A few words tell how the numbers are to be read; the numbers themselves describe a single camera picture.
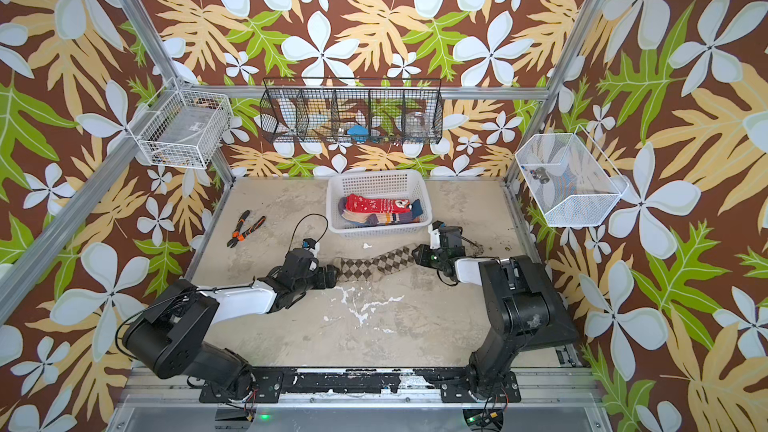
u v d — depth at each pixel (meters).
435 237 0.91
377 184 1.11
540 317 0.47
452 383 0.74
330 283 0.84
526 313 0.47
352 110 0.97
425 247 0.88
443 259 0.77
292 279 0.72
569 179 0.84
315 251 0.85
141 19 0.77
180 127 0.85
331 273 0.87
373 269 0.93
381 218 1.04
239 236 1.02
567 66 0.85
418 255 0.90
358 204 1.06
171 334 0.44
